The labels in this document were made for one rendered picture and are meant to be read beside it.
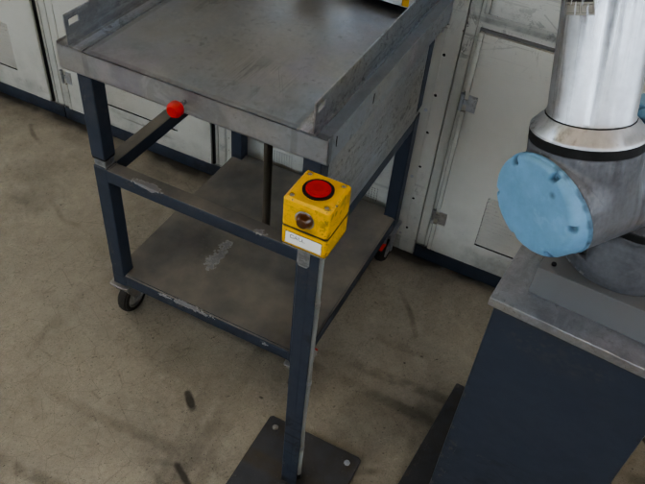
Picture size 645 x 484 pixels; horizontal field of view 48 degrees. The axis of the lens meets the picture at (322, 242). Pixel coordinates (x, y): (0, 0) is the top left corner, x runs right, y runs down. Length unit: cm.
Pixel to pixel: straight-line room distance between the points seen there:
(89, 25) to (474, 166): 105
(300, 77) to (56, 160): 140
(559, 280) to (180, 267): 111
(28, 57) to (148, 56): 134
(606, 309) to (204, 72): 86
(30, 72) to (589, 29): 227
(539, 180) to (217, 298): 114
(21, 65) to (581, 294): 222
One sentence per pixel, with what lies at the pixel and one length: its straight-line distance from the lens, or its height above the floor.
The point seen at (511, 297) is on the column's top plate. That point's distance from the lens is 122.
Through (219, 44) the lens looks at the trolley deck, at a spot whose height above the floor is 85.
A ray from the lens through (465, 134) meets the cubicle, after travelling 198.
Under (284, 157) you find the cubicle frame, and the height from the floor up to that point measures 19.
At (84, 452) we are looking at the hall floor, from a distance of 189.
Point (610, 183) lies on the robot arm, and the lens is 98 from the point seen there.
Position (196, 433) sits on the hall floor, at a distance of 188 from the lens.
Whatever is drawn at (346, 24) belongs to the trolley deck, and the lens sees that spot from 168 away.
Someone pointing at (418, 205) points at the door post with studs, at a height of 20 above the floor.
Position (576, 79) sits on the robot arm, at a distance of 95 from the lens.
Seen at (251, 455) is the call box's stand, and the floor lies 1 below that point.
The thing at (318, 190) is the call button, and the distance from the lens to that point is 109.
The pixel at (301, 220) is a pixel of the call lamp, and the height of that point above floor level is 88.
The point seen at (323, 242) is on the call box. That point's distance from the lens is 110.
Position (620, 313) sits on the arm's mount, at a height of 79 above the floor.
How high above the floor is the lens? 160
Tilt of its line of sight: 44 degrees down
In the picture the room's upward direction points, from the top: 6 degrees clockwise
